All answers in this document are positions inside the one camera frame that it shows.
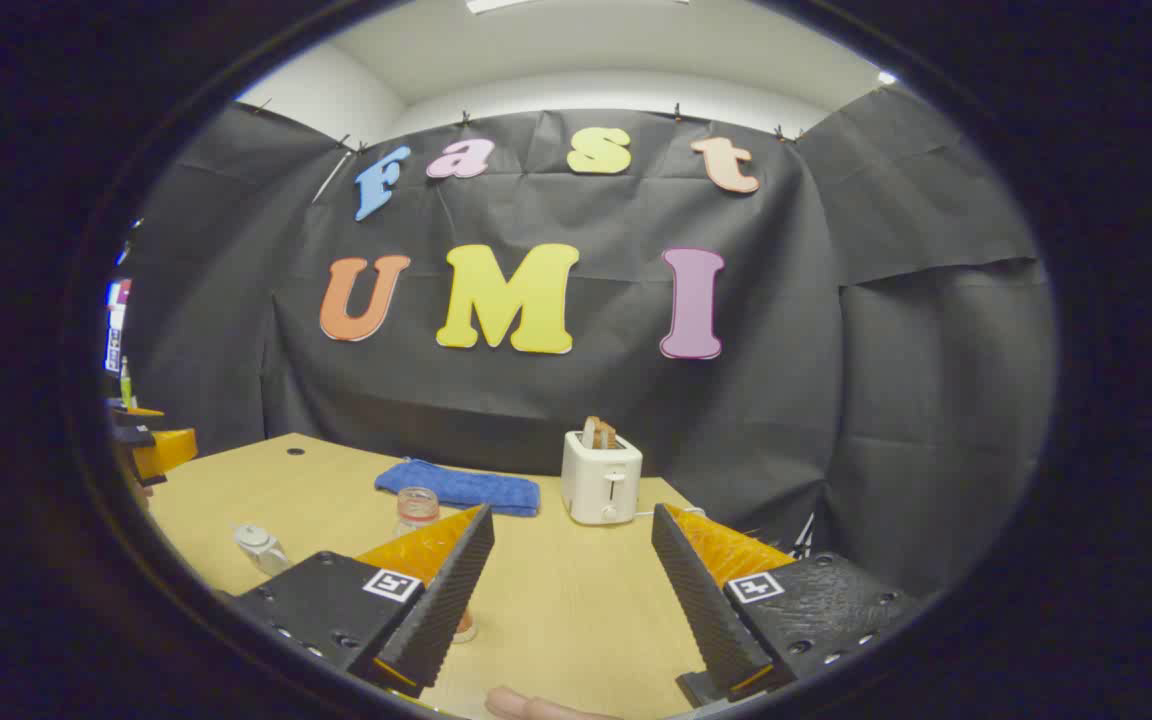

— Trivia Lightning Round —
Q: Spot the clear water bottle red label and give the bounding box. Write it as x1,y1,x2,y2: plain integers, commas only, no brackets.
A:
394,487,479,643

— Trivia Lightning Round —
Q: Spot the black backdrop cloth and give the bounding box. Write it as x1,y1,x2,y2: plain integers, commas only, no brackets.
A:
121,85,1055,601

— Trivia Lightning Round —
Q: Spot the computer monitor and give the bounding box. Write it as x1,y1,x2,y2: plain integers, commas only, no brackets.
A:
103,278,133,376

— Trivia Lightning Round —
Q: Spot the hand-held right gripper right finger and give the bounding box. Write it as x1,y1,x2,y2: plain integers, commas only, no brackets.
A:
651,503,922,706

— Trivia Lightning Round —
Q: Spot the blue towel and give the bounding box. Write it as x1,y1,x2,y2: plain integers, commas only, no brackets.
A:
374,458,542,518

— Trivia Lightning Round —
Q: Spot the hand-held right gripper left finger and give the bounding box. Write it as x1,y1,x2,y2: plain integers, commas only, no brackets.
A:
231,505,495,699

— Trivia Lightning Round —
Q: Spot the white teacup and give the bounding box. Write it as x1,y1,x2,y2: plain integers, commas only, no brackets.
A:
244,535,293,578

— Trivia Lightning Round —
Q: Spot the white toaster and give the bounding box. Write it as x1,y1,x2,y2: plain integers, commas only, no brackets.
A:
561,430,644,527

